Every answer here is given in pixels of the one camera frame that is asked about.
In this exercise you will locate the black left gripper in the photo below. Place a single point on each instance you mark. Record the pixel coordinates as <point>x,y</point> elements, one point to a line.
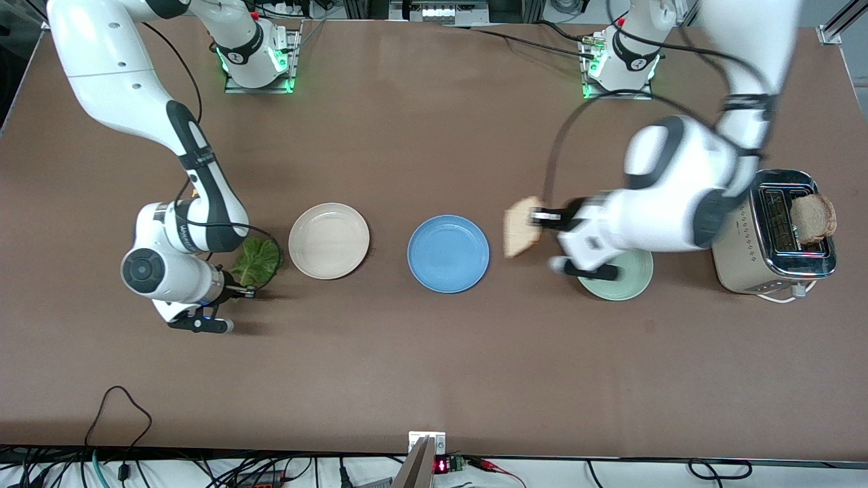
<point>568,214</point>

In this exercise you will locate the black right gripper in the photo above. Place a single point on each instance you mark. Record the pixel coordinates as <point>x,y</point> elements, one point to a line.
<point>230,289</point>

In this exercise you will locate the brown toast bread slice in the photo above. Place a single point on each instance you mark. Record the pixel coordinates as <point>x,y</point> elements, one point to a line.
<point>519,227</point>
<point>814,217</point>

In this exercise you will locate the green lettuce leaf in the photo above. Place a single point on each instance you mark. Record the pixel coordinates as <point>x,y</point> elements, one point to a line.
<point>261,261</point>

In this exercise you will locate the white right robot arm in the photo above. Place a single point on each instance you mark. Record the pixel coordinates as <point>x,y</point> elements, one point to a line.
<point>108,61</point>

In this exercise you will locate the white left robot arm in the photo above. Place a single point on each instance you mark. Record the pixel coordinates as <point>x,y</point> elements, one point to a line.
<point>678,203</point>

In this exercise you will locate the beige round plate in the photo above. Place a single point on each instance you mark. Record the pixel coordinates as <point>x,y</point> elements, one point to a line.
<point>329,240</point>

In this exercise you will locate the pale green round plate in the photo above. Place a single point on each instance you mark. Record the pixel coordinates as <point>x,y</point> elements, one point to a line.
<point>627,278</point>

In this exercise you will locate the blue round plate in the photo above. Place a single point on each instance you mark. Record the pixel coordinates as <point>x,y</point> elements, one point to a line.
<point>448,254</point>

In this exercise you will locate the silver two-slot toaster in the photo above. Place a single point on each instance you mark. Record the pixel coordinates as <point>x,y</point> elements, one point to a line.
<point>753,264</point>

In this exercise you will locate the grey lit electronics unit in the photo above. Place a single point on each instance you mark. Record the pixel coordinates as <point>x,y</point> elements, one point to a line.
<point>439,10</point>

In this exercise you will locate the red and black lead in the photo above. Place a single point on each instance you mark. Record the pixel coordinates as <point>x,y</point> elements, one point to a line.
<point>495,468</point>

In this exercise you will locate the red LED display module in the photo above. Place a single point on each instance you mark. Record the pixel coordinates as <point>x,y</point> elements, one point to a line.
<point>447,465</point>

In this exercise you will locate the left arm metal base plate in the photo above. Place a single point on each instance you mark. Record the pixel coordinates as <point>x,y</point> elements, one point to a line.
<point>647,95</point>

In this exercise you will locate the grey metal camera mount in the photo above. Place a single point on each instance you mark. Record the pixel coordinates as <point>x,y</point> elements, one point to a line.
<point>420,461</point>

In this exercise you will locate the aluminium corner frame bracket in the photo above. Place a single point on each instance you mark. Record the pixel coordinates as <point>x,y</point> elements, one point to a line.
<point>837,27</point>

